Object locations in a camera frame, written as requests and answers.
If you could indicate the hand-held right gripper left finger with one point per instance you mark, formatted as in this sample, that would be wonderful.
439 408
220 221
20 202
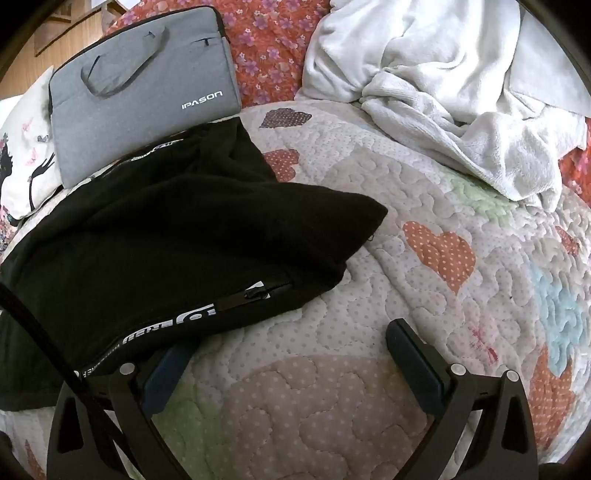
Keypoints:
162 379

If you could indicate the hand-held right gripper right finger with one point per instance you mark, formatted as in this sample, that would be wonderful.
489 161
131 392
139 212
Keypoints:
415 364

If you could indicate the black pants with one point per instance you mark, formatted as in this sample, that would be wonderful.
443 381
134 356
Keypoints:
175 240

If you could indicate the heart patterned quilt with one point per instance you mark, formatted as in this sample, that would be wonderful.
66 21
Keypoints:
351 286

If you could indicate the white printed pillow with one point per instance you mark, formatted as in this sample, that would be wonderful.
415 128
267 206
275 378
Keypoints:
27 138

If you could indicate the grey laptop bag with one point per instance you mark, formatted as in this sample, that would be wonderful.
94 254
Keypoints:
138 101

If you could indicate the white fleece blanket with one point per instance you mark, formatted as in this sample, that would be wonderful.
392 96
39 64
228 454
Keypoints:
443 60

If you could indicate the red floral bed sheet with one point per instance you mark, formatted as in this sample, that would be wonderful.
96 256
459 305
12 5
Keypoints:
272 46

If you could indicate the wooden furniture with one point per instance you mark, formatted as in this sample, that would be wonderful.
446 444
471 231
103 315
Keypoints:
69 27

